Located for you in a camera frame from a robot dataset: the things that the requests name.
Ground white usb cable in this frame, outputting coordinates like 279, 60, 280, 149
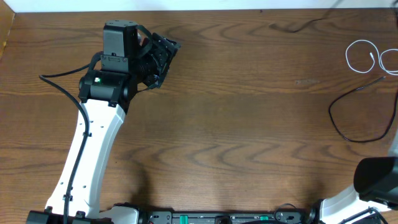
345, 39, 398, 77

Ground thick black usb cable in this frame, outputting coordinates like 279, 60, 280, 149
328, 76, 398, 144

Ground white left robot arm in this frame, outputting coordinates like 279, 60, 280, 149
27, 20, 180, 223

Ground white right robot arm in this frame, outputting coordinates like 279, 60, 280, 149
312, 136, 397, 223

